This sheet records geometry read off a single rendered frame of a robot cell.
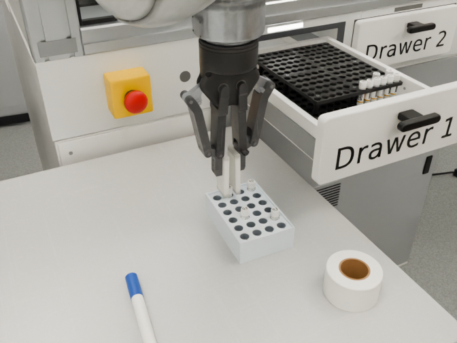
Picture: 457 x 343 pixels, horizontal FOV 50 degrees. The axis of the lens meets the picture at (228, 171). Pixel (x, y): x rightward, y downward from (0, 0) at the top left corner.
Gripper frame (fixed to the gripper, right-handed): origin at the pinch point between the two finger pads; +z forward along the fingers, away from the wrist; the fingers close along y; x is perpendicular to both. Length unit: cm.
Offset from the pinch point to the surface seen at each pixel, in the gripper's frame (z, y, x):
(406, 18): -8, -54, -27
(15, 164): 84, 36, -159
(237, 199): 4.2, -0.7, 1.8
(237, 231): 4.2, 2.4, 8.3
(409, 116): -7.4, -25.0, 7.7
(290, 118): -3.7, -13.0, -4.8
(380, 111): -8.3, -21.1, 6.0
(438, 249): 84, -100, -36
